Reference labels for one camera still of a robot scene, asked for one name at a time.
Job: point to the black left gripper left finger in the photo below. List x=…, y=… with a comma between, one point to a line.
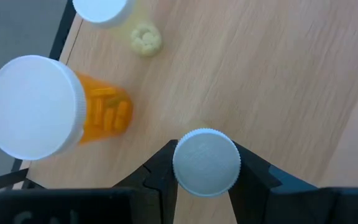
x=160, y=174

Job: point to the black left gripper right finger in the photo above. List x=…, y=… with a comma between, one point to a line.
x=253, y=180

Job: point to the pale yellow pill bottle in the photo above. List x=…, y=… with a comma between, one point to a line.
x=206, y=161
x=101, y=9

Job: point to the large orange pill bottle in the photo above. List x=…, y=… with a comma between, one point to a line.
x=33, y=105

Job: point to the wooden shelf black metal legs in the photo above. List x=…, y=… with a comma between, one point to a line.
x=244, y=77

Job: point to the black aluminium crossbar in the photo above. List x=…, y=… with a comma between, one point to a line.
x=61, y=37

